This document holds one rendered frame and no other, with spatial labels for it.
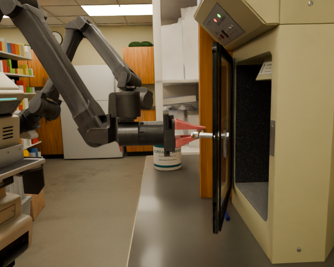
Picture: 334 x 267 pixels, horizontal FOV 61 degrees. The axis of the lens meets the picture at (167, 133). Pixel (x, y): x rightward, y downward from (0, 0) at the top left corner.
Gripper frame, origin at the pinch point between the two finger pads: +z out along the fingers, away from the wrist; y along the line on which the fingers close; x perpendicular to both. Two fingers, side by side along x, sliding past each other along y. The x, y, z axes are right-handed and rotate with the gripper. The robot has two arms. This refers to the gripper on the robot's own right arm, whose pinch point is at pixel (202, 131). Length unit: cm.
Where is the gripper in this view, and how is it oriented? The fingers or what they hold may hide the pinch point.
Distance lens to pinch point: 66.9
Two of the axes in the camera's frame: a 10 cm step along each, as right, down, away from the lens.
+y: -0.3, -9.9, -1.5
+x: -0.1, -1.5, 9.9
